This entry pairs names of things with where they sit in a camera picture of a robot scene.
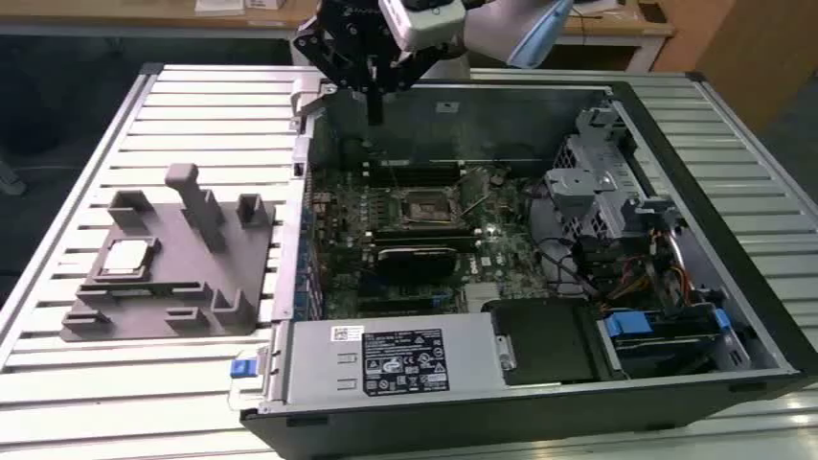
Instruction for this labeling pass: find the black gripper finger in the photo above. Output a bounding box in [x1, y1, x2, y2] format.
[290, 17, 384, 127]
[381, 42, 449, 95]

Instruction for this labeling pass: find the metal socket cover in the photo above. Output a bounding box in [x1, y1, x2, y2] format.
[448, 167, 492, 217]

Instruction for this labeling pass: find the silver CPU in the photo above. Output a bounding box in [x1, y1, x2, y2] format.
[101, 239, 158, 278]

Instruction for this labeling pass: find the CPU socket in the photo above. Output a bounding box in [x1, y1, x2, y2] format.
[394, 189, 461, 226]

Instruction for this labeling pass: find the wooden desk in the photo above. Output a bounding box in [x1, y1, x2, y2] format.
[0, 0, 679, 73]

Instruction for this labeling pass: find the black RAM sticks row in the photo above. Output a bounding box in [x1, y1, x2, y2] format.
[373, 229, 477, 253]

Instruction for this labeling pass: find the grey metal drive cage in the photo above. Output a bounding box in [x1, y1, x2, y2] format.
[541, 107, 647, 241]

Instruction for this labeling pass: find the green motherboard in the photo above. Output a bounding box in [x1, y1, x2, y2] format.
[305, 162, 557, 320]

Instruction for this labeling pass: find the black graphics card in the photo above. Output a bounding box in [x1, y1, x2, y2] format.
[374, 246, 459, 279]

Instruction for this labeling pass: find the grey plastic latch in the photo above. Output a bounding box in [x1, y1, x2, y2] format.
[628, 195, 688, 229]

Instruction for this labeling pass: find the grey parts rack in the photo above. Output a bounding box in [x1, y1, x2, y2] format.
[57, 162, 282, 342]

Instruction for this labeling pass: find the small silver heatsink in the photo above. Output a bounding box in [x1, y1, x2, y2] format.
[463, 282, 503, 306]

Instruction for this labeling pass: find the wooden cabinet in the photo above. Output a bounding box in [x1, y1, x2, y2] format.
[651, 0, 818, 140]

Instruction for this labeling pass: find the white stand foot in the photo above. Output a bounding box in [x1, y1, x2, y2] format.
[0, 157, 28, 196]

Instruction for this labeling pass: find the black label sticker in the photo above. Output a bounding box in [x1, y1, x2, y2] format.
[361, 328, 449, 397]

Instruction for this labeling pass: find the black plastic drive cover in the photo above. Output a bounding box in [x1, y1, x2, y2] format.
[481, 299, 615, 387]

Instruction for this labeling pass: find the silver power supply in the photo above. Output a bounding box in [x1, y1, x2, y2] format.
[280, 313, 516, 406]

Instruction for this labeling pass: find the hard disk in blue carrier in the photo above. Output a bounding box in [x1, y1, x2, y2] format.
[603, 310, 720, 370]

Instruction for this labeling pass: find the blue case release latch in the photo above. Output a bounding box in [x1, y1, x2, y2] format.
[226, 349, 269, 382]

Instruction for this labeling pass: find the black open PC case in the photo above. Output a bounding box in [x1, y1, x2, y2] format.
[238, 71, 818, 460]

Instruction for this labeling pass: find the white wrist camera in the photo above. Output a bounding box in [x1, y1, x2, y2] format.
[377, 0, 472, 52]

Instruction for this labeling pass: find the orange yellow wire bundle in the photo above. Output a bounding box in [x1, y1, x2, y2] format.
[599, 227, 697, 308]

